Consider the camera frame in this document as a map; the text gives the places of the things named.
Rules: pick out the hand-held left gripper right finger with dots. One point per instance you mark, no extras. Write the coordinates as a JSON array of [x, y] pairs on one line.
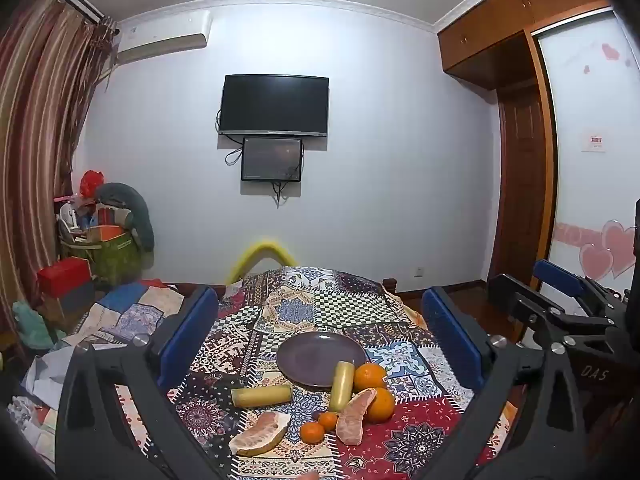
[[450, 340]]

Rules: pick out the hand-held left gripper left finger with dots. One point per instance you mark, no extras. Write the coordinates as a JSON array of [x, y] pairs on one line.
[[192, 330]]

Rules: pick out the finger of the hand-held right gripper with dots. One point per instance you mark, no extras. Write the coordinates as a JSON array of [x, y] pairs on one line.
[[505, 292], [555, 272]]

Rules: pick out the large orange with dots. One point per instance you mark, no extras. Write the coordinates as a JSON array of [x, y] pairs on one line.
[[382, 406], [371, 376]]

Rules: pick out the yellow sugarcane piece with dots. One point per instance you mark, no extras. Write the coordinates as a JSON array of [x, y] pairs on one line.
[[262, 395], [341, 385]]

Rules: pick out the pomelo wedge with white pith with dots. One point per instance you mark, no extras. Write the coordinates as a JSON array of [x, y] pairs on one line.
[[260, 435]]

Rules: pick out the purple plate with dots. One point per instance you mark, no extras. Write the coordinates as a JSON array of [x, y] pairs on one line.
[[315, 357]]

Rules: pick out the peeled pink pomelo segment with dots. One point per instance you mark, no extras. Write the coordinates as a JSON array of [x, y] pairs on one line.
[[352, 420]]

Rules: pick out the white wardrobe door with hearts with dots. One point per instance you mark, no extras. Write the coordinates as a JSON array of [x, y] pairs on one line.
[[585, 200]]

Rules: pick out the green patterned bag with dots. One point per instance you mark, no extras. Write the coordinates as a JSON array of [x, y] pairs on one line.
[[117, 260]]

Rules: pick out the patchwork patterned blanket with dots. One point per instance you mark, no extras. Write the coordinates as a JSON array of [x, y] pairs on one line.
[[320, 305]]

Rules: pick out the red box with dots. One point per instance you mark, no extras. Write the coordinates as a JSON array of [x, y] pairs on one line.
[[64, 275]]

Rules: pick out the small tangerine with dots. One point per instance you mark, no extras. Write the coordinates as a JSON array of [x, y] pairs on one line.
[[329, 420], [312, 432]]

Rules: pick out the white crumpled sheet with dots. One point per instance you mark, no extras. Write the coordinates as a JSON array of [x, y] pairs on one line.
[[47, 375]]

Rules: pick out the teal cloth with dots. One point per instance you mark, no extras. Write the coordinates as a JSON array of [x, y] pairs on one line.
[[30, 325]]

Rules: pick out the red plastic bag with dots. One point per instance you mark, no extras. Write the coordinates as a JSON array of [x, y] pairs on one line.
[[91, 182]]

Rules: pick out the striped brown curtain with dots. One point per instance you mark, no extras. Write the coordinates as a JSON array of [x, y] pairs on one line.
[[35, 135]]

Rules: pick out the wooden overhead cabinets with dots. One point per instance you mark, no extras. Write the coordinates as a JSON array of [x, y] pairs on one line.
[[495, 25]]

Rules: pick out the white air conditioner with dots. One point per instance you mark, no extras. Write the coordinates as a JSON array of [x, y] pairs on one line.
[[162, 37]]

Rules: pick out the white wall socket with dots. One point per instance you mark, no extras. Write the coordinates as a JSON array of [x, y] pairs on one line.
[[418, 272]]

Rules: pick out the small black wall monitor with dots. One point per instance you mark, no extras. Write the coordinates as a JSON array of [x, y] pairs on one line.
[[272, 159]]

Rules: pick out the black wall television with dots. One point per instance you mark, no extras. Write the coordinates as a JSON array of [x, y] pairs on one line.
[[274, 105]]

